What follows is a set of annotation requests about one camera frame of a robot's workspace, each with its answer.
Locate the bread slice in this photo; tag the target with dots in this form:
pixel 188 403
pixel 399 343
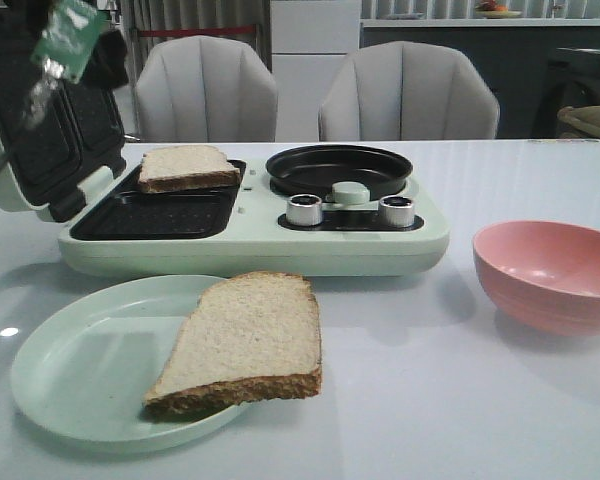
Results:
pixel 179 168
pixel 252 337

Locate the pink plastic bowl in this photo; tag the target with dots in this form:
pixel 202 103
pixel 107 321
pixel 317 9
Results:
pixel 544 274

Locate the mint green breakfast maker base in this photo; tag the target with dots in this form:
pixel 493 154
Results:
pixel 226 231

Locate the left silver control knob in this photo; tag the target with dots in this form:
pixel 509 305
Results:
pixel 304 210

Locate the silver control knob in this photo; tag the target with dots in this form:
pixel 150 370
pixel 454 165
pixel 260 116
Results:
pixel 304 210
pixel 396 211

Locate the black round frying pan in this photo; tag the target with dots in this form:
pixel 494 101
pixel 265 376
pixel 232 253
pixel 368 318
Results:
pixel 315 169

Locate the right silver control knob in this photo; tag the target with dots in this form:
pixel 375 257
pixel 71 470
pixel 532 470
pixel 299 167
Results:
pixel 396 211

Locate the right beige armchair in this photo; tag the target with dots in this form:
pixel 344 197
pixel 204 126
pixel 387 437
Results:
pixel 401 91

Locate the beige armchair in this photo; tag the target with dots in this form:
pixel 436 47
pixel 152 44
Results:
pixel 206 89
pixel 401 91

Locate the left beige armchair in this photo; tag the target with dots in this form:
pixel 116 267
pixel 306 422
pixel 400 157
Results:
pixel 206 89

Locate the white cabinet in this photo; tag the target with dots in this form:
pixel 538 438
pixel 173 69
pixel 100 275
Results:
pixel 309 40

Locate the red barrier belt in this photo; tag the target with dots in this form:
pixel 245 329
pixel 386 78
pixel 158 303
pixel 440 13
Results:
pixel 215 31

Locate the mint green round plate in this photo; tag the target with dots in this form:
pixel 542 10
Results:
pixel 82 374

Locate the dark counter with white top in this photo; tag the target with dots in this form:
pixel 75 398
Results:
pixel 510 54

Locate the fruit plate on counter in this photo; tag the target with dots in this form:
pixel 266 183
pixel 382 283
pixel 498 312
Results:
pixel 492 9

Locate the green circuit board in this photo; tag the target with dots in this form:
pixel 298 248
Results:
pixel 67 41

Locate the beige cushion at right edge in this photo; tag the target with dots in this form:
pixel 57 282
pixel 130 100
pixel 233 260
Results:
pixel 584 121

